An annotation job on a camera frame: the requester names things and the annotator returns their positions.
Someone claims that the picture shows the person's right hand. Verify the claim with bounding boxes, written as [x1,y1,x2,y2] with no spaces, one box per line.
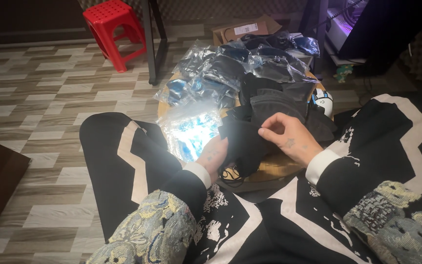
[258,112,324,168]

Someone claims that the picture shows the person's left hand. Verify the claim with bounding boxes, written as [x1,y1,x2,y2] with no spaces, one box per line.
[196,135,231,184]

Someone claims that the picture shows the black face mask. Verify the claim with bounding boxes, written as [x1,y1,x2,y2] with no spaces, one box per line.
[218,117,271,187]

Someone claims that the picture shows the empty clear plastic bag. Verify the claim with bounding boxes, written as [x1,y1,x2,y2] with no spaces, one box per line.
[156,106,223,163]

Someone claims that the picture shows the round wooden table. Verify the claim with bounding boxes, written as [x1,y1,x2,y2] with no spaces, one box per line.
[158,69,335,185]

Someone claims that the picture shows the pile of black face masks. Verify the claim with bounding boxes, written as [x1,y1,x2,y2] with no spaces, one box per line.
[233,73,338,144]

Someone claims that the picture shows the heap of bagged face masks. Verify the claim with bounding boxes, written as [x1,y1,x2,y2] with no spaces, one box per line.
[153,31,321,110]

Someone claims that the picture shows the white computer mouse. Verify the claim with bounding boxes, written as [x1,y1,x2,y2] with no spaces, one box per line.
[307,88,334,119]

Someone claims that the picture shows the person's black patterned trousers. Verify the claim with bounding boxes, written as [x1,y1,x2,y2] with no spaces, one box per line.
[79,93,422,264]

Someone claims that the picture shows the brown cardboard box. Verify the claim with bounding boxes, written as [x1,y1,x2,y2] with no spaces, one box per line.
[211,15,283,47]

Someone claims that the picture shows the black metal desk leg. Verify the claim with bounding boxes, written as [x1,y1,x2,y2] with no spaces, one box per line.
[141,0,168,86]

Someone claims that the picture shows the small green toy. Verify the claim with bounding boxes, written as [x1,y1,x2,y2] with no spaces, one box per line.
[333,64,354,83]

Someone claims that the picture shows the red plastic stool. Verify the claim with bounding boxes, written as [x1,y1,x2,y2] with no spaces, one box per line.
[82,0,148,73]

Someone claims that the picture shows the white computer case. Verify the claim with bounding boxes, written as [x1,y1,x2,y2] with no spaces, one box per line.
[324,0,367,67]

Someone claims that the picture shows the black desk panel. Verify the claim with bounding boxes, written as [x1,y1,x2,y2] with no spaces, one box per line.
[338,0,422,62]

